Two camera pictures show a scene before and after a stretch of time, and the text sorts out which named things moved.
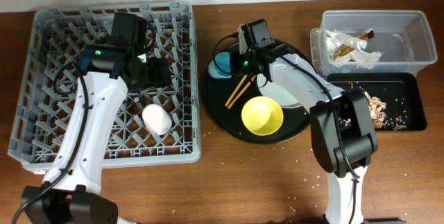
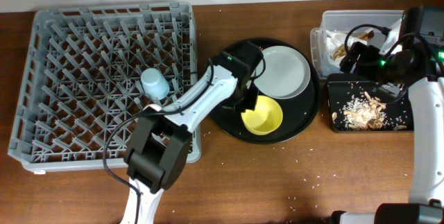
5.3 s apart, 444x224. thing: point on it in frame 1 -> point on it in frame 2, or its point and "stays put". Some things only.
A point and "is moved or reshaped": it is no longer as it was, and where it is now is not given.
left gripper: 159,72 -> 251,100
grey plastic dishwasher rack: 153,125 stays put
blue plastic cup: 220,66 is moved or reshaped
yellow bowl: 262,116 stays put
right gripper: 237,65 -> 370,53
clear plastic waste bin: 372,41 stays put
